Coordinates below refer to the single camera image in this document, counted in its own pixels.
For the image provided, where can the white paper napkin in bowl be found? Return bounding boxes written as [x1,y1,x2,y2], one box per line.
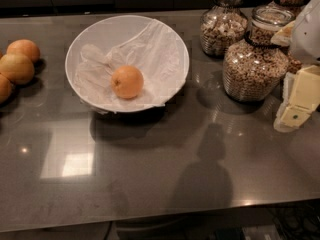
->
[73,19,183,110]

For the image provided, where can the back right glass cereal jar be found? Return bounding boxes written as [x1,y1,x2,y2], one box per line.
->
[269,0,304,74]

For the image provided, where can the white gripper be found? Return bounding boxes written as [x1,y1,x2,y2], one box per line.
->
[271,0,320,133]

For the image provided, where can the white bowl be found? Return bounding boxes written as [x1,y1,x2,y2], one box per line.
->
[64,14,191,114]

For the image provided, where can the large glass jar cereal rings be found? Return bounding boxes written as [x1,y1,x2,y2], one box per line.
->
[222,5,296,103]

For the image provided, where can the orange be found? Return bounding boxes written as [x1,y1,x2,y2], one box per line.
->
[0,54,35,85]
[110,65,144,99]
[0,75,12,104]
[6,39,40,63]

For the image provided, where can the glass jar with puffed cereal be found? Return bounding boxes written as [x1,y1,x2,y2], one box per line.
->
[200,0,248,57]

